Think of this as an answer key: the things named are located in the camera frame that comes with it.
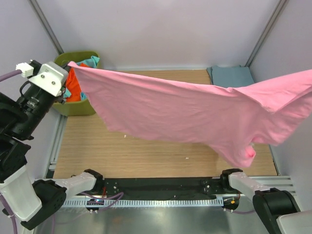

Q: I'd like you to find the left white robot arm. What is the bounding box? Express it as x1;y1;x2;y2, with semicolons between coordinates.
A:
0;60;103;230

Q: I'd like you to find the folded grey-blue t shirt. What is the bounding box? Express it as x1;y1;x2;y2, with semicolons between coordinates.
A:
207;66;254;88

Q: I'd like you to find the green plastic bin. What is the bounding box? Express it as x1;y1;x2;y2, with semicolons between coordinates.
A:
53;51;99;117

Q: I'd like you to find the white slotted cable duct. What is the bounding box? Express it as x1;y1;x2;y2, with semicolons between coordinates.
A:
63;197;224;208

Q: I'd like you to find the aluminium frame rail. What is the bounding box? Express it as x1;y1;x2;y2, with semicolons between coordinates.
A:
34;177;297;198

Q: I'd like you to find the orange t shirt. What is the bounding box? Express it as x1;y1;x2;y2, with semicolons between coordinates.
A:
64;68;87;102

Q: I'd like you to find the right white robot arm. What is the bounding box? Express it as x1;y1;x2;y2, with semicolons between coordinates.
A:
220;169;312;234

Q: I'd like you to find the pink t shirt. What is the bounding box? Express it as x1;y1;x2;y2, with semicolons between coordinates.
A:
69;62;312;167

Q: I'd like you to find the teal t shirt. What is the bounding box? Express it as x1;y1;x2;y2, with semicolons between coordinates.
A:
63;55;101;100

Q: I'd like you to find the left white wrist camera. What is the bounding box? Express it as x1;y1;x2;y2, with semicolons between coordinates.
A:
16;60;68;97

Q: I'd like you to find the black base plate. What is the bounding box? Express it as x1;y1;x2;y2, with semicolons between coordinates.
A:
102;177;226;201

